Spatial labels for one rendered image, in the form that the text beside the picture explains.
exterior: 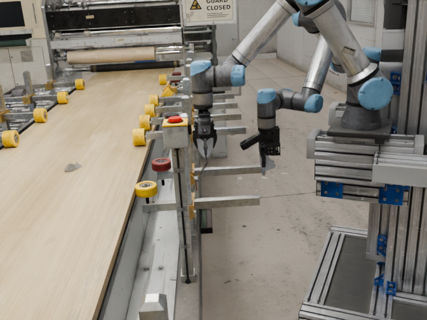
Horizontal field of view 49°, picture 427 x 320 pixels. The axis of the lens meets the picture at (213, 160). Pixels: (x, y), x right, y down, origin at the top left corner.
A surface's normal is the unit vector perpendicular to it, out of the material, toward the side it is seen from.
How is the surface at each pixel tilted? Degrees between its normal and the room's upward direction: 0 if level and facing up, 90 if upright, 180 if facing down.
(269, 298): 0
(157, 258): 0
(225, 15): 90
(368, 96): 96
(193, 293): 0
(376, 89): 96
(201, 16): 90
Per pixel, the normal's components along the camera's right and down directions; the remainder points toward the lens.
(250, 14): 0.12, 0.33
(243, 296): -0.05, -0.94
